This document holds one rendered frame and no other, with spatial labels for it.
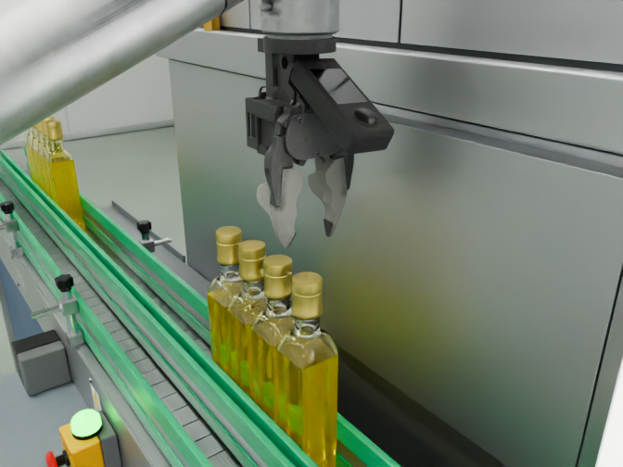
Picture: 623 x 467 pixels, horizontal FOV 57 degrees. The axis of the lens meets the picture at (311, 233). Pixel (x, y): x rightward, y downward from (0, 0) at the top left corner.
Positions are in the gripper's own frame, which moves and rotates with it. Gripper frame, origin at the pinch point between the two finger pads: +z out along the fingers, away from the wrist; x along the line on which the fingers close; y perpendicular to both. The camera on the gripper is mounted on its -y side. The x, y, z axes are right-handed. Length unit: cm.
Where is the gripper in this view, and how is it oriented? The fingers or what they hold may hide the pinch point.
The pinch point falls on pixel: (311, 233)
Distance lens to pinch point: 62.2
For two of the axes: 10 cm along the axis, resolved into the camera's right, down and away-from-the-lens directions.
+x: -8.2, 2.2, -5.3
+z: 0.0, 9.2, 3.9
